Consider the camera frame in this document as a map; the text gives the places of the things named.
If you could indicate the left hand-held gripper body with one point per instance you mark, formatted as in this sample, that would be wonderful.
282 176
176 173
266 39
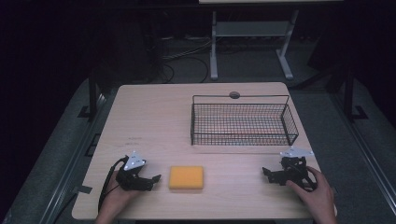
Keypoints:
134 161

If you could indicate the yellow sponge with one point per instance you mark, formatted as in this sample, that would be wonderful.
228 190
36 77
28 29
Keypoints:
186 177

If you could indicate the black stand post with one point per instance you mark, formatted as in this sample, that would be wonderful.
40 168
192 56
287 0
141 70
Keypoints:
92 96
349 96

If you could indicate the grey tape strip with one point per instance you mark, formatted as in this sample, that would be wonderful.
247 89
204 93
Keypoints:
82 189

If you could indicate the white metal stand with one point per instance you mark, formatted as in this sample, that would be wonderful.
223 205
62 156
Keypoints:
249 28

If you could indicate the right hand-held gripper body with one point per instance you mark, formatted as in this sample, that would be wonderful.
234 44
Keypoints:
295 168

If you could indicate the round grey table grommet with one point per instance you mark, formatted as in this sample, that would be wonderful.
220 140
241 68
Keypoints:
234 95

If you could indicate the person's right hand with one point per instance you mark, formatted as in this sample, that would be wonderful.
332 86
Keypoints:
314 196

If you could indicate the grey metal rail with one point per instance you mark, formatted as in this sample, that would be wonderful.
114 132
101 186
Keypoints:
367 155
71 161

